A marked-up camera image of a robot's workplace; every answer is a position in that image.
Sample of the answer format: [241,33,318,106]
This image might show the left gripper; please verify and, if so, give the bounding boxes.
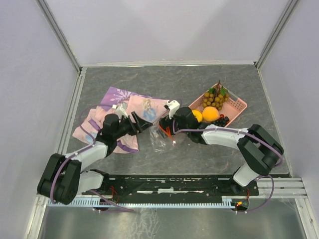
[114,112,153,139]

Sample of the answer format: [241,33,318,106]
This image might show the clear zip top bag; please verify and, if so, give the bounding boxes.
[150,120,176,154]

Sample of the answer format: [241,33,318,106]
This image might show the fake yellow lemon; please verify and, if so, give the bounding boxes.
[192,110,203,122]

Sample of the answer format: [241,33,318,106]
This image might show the fake peach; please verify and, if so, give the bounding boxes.
[202,107,220,122]

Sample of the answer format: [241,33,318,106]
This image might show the fake brown longan bunch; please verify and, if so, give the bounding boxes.
[202,81,230,111]

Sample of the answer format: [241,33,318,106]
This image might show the fake dark grape bunch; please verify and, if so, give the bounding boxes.
[212,117,230,127]

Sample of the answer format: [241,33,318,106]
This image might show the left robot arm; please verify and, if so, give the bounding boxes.
[37,112,153,205]

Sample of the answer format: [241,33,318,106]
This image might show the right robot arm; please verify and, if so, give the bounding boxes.
[159,107,284,195]

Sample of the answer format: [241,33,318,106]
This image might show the pink purple printed cloth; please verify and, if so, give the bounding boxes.
[72,86,171,153]

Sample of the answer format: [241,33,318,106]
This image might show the pink plastic basket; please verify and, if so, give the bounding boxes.
[189,82,248,127]

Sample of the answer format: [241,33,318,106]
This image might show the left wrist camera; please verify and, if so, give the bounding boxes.
[112,102,128,119]

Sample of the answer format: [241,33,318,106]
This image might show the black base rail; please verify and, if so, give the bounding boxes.
[97,174,259,204]

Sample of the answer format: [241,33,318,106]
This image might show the light blue cable duct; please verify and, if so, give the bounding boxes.
[47,195,237,208]

